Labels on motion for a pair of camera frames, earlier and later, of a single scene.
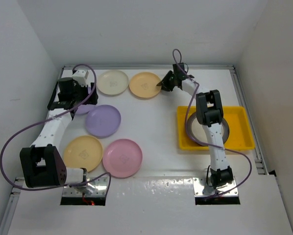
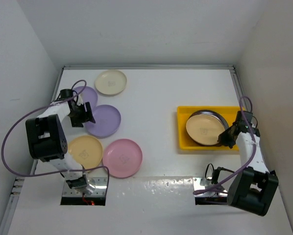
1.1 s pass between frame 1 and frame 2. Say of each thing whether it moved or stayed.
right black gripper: moved
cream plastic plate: stayed
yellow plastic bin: stayed
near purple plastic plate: stayed
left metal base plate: stayed
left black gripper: moved
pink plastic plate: stayed
